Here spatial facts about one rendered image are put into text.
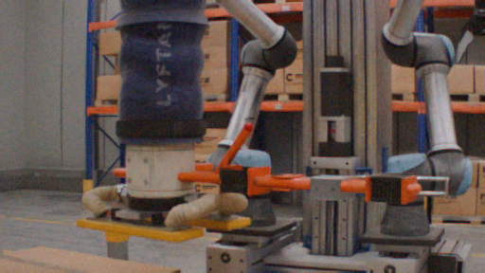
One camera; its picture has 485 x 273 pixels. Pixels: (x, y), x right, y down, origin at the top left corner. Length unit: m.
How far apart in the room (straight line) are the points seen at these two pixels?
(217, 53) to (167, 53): 8.01
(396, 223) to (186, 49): 0.79
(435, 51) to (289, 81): 7.12
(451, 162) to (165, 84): 0.88
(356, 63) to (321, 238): 0.57
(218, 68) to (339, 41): 7.41
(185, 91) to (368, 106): 0.75
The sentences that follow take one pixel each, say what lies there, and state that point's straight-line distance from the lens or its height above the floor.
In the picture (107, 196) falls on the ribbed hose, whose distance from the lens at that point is 1.69.
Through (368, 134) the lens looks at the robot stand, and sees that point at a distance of 2.08.
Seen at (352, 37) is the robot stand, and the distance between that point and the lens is 2.12.
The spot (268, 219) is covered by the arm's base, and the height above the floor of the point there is 1.06.
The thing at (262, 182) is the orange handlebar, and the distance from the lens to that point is 1.39.
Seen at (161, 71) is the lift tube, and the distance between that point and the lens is 1.50.
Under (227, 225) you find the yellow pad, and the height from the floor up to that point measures 1.12.
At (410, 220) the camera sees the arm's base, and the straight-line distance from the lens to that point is 1.88.
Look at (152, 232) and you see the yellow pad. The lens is 1.45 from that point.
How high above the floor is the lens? 1.37
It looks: 4 degrees down
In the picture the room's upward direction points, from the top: straight up
